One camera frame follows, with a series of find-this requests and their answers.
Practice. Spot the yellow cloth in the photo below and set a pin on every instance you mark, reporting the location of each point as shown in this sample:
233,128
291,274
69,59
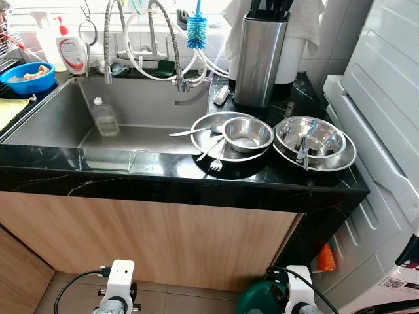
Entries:
10,108

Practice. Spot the white ribbed appliance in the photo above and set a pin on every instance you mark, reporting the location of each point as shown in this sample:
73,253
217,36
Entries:
386,78

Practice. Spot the large steel bowl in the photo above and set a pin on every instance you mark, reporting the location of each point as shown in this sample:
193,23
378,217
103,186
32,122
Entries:
324,134

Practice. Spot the orange plastic object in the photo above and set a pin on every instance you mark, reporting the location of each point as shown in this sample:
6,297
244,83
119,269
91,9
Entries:
325,258

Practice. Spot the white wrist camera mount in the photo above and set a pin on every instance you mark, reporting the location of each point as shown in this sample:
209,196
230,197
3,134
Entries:
298,284
121,278

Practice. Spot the steel cutlery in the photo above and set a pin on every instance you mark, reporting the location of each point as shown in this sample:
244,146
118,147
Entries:
304,147

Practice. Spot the white washing machine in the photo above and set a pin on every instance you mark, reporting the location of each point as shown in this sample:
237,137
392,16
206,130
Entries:
366,242

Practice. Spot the green plastic bucket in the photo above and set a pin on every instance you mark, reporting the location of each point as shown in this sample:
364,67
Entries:
258,301

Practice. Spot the white water filter teal label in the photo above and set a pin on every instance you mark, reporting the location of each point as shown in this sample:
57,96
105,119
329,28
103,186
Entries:
291,62

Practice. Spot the steel fork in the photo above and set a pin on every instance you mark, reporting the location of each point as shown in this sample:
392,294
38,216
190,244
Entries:
216,165

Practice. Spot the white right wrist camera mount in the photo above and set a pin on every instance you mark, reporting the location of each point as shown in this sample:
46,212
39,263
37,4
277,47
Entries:
298,284

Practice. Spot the blue plastic bowl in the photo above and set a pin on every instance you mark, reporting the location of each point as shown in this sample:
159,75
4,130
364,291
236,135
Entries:
26,85

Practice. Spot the steel knife block with knives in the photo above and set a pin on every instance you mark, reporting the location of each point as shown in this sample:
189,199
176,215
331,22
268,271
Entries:
258,62

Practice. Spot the white hanging towel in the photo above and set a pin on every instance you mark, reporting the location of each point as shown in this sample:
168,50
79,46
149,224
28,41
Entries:
304,19

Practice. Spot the steel plate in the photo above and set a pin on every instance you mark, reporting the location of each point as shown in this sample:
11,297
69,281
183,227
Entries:
340,160
206,121

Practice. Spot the small steel bowl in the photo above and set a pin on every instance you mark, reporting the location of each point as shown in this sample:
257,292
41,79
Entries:
247,134

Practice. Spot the round metal mesh strainer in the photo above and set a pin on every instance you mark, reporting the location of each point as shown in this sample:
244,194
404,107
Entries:
87,33

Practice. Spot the clear plastic bottle white cap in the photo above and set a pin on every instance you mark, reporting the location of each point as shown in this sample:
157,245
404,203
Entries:
105,118

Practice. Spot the steel mixer tap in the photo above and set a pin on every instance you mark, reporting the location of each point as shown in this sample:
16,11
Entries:
152,39

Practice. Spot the white red soap pump bottle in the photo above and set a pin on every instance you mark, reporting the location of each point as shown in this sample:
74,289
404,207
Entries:
71,52

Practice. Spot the blue bottle brush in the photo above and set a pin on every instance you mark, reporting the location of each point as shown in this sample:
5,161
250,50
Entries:
196,31

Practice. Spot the dark green sponge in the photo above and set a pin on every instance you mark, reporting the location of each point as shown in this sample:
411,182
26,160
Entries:
163,67

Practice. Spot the wooden sink cabinet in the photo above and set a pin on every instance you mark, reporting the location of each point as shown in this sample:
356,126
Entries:
163,235

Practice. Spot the translucent spray bottle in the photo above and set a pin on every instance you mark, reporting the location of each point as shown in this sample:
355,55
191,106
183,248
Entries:
46,42

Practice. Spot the white scrub brush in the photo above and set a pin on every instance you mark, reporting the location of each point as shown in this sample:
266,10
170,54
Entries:
221,95

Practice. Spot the tiny steel bowl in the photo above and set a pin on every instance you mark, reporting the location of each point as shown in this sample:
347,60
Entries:
99,65

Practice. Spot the stainless steel sink basin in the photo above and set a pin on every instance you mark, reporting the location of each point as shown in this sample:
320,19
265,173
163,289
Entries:
144,98

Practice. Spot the flexible steel gooseneck faucet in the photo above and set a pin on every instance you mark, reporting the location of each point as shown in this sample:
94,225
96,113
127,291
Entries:
107,52

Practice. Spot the beige cloth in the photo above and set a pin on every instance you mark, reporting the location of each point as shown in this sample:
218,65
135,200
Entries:
36,70

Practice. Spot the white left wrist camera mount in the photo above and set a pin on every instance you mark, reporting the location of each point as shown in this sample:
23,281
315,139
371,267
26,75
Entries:
121,278

